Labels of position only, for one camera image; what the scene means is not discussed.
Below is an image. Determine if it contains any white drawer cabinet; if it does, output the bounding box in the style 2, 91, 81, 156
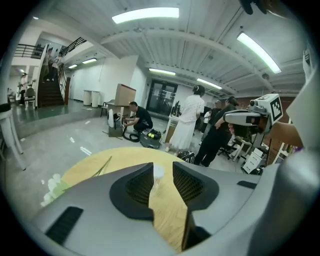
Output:
241, 146, 267, 175

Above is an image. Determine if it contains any grey vacuum cleaner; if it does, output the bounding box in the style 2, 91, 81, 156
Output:
139, 128, 164, 149

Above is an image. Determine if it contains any person's white shirt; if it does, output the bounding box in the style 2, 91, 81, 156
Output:
247, 44, 320, 254

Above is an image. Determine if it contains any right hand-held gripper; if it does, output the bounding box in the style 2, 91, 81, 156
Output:
222, 93, 284, 136

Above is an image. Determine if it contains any person's right forearm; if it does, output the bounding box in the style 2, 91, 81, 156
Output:
270, 121, 305, 149

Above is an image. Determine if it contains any dark wooden staircase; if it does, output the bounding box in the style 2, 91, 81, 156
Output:
36, 37, 87, 109

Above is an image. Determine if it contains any clear cotton swab container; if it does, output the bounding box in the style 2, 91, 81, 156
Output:
149, 163, 166, 209

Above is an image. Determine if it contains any black office chair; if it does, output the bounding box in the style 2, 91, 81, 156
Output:
217, 138, 242, 161

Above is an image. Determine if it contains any green flower stem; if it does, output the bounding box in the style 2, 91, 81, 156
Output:
90, 155, 113, 178

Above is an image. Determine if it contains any wooden cabinet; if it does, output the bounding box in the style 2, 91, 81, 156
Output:
114, 83, 137, 108

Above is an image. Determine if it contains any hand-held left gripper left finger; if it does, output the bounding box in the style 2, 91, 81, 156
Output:
32, 161, 177, 256

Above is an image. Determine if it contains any white chair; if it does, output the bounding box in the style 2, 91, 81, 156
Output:
0, 102, 27, 172

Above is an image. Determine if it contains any white flower bunch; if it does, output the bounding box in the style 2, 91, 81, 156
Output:
40, 173, 68, 207

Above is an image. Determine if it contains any white cylindrical bin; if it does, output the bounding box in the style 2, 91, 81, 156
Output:
91, 90, 101, 109
82, 89, 93, 107

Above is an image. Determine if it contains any black vacuum hose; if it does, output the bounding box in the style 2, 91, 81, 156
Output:
121, 124, 141, 144

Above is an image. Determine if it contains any black glass double door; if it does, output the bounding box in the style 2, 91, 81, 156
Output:
146, 79, 179, 116

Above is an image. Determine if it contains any grey tool box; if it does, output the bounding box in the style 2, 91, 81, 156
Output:
107, 124, 124, 139

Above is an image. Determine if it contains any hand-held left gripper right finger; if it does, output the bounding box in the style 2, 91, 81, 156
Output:
172, 161, 262, 252

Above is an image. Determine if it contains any black bag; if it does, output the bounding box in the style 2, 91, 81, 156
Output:
176, 149, 196, 165

